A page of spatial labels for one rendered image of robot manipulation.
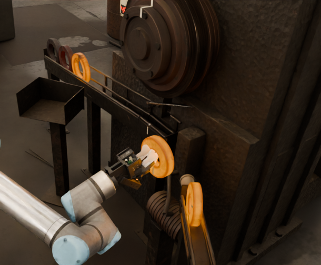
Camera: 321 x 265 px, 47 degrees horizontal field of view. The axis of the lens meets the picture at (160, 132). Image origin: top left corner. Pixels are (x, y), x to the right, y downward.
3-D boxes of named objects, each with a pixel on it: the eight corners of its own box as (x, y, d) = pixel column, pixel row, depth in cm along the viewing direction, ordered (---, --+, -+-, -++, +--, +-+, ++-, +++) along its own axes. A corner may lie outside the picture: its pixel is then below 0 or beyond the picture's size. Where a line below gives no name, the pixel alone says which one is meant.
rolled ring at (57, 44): (56, 41, 230) (61, 40, 231) (44, 36, 242) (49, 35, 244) (60, 70, 238) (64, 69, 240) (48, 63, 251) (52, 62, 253)
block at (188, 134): (188, 165, 171) (196, 123, 157) (200, 175, 166) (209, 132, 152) (170, 174, 165) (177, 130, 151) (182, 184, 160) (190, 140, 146)
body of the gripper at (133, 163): (142, 158, 120) (112, 178, 116) (146, 173, 126) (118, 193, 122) (129, 145, 125) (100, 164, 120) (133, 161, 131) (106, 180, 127)
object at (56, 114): (49, 176, 236) (39, 76, 195) (87, 187, 231) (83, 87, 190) (31, 198, 220) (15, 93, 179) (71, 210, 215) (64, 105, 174)
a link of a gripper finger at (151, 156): (163, 145, 125) (142, 160, 122) (166, 156, 129) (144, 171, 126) (158, 140, 127) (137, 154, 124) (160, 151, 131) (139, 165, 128)
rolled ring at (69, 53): (69, 48, 217) (73, 47, 219) (56, 42, 230) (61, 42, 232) (72, 78, 225) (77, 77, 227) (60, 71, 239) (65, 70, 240)
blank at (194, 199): (193, 221, 138) (184, 221, 138) (195, 180, 139) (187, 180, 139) (202, 231, 123) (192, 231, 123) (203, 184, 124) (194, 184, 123)
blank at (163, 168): (148, 128, 134) (140, 130, 132) (176, 146, 124) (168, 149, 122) (147, 163, 142) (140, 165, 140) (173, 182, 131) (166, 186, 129)
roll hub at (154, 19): (127, 61, 160) (130, -4, 144) (167, 89, 143) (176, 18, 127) (116, 64, 157) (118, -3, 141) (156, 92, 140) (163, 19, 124)
